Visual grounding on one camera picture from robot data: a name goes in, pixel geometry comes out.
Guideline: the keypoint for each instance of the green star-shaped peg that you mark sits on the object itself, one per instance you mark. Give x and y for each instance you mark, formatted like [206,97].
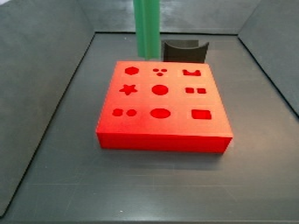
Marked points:
[147,28]

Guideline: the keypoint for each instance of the red block with shaped holes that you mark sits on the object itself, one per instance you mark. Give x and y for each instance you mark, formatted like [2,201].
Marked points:
[163,107]

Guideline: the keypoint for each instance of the black curved holder block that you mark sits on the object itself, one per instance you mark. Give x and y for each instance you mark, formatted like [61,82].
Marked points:
[185,51]

